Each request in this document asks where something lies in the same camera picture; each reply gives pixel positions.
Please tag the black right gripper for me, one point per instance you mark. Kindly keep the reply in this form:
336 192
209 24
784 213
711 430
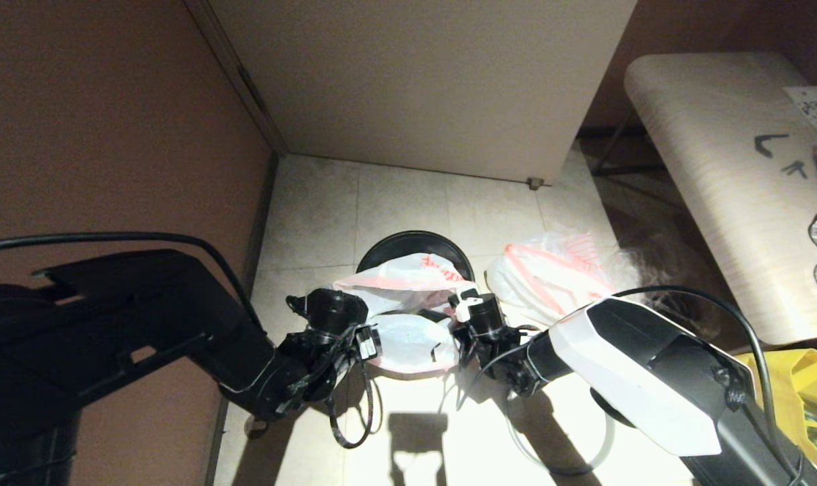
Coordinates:
509 351

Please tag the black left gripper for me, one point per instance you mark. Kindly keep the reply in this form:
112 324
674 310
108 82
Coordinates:
334 317

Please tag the white plastic bag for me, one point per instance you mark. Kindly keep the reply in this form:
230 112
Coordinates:
408 344

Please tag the black round trash bin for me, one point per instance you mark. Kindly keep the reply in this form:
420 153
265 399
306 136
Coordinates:
408 244

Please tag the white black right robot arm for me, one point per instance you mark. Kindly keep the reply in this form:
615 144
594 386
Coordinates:
651 378

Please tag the crumpled clear plastic bag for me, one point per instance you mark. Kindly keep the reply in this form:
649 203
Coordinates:
678 277

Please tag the yellow plastic bag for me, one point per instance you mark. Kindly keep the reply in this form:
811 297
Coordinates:
806 391

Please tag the round metal floor drain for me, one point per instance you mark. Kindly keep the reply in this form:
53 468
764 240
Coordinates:
255 427

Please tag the small grey door stopper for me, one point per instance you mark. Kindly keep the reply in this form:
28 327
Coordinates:
533 183

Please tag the white door panel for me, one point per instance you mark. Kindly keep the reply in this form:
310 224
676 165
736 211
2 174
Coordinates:
421 81

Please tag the black L-shaped hex key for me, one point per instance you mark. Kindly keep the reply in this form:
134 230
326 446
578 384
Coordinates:
762 144

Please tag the small black hex keys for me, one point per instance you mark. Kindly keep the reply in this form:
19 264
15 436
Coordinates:
795 169

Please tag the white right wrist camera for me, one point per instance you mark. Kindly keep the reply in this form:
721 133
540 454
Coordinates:
465 307

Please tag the black metal table frame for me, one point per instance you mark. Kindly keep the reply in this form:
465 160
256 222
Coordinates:
624 172

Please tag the brown door frame strip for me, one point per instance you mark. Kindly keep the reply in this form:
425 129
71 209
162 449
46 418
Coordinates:
229 61

